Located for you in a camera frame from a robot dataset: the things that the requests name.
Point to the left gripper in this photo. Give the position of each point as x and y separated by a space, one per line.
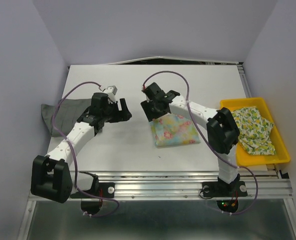
121 115

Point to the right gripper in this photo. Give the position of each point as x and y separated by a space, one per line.
149 114

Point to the pastel floral skirt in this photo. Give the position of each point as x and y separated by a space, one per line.
173 130

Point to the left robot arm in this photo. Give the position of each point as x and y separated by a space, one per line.
51 178

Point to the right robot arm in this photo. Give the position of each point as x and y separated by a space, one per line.
222 131

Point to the folded grey skirt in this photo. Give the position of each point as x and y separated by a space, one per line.
65 122

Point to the yellow plastic tray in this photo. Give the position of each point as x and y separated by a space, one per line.
245 159

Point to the lemon print skirt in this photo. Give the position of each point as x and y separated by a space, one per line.
255 131

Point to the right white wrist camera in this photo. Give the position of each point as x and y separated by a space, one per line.
147 95

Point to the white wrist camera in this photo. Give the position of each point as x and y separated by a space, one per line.
147 95
111 91

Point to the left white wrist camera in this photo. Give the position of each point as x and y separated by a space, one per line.
111 91

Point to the aluminium rail frame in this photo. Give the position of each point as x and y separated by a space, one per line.
167 206

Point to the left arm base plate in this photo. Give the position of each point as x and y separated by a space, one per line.
97 198

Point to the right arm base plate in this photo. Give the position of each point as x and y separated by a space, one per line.
227 197

